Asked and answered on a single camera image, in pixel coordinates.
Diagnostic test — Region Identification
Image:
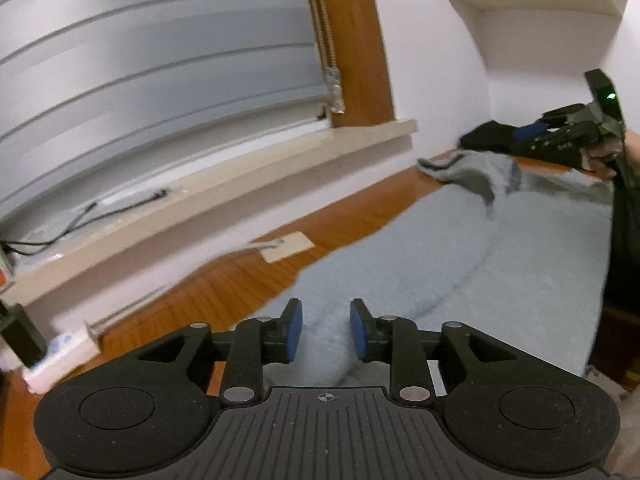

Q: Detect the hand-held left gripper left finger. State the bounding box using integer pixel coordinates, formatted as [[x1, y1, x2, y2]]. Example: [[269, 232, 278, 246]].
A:
[[135, 297, 305, 407]]

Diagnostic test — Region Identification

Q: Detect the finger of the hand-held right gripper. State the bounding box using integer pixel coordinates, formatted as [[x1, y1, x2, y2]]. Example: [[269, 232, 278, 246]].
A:
[[510, 104, 591, 161]]

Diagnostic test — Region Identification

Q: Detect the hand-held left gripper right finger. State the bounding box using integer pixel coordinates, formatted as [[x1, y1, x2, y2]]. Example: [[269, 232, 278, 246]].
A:
[[349, 297, 519, 407]]

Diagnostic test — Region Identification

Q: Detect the grey hoodie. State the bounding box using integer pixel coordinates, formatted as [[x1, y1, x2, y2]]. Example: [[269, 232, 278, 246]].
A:
[[265, 152, 618, 389]]

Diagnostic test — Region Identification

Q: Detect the person's right hand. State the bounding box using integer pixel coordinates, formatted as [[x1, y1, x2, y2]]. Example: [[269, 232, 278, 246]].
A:
[[583, 134, 624, 181]]

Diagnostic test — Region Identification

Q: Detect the beige paper sheet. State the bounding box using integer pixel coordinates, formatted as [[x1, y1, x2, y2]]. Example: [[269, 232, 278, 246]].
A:
[[261, 231, 317, 265]]

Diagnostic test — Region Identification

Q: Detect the cream window sill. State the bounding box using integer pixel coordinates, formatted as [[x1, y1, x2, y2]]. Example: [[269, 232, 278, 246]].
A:
[[0, 119, 419, 306]]

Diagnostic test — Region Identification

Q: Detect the white power strip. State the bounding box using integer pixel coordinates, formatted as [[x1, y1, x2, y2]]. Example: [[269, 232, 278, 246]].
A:
[[21, 322, 103, 394]]

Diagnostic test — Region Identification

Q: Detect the black power adapter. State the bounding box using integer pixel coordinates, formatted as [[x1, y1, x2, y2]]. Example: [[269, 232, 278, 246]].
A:
[[0, 302, 47, 372]]

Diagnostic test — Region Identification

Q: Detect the grey window blind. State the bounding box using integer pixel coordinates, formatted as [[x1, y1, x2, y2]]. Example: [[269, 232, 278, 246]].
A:
[[0, 0, 334, 221]]

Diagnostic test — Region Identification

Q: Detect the wooden window frame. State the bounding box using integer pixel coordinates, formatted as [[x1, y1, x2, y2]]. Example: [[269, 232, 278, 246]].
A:
[[312, 0, 396, 129]]

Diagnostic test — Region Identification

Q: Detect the clear bead chain clip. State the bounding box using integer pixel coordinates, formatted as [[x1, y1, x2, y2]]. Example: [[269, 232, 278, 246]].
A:
[[301, 0, 347, 115]]

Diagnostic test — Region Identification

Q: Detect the black cable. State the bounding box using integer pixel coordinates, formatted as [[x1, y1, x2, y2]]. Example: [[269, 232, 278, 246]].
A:
[[0, 189, 171, 257]]

